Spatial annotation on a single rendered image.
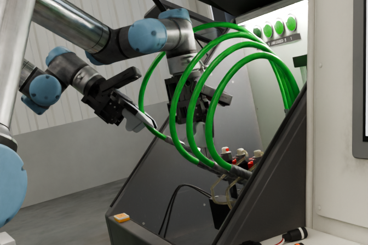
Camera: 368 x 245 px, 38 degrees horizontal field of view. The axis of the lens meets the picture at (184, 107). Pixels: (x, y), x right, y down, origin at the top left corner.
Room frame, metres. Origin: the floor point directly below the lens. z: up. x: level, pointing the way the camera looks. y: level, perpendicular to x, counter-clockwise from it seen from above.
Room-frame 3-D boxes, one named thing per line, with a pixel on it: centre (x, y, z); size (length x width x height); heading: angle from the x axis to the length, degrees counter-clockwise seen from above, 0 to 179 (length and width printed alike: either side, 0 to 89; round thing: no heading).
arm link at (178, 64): (1.29, -0.02, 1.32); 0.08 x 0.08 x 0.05
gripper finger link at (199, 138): (1.28, -0.02, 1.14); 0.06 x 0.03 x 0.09; 112
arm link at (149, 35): (1.22, 0.05, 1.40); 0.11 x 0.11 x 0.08; 59
